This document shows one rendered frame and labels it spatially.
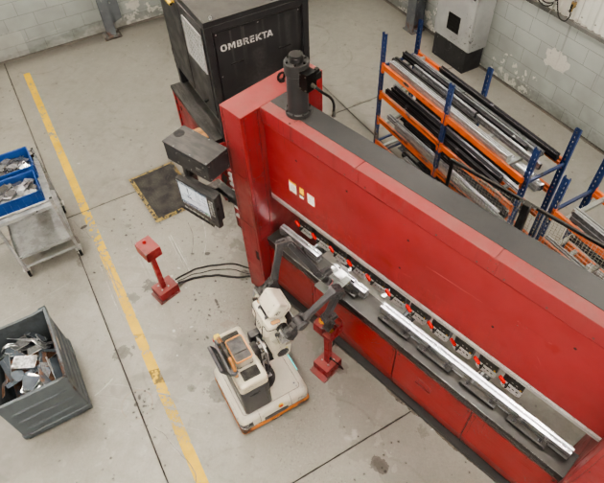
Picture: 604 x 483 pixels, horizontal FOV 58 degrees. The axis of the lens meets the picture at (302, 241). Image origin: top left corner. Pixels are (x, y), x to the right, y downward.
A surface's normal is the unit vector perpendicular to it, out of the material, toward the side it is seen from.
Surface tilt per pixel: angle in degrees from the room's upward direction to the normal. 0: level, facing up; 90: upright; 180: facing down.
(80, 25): 90
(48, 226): 0
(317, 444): 0
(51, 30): 90
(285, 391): 0
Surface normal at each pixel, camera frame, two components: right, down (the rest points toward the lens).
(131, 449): -0.04, -0.64
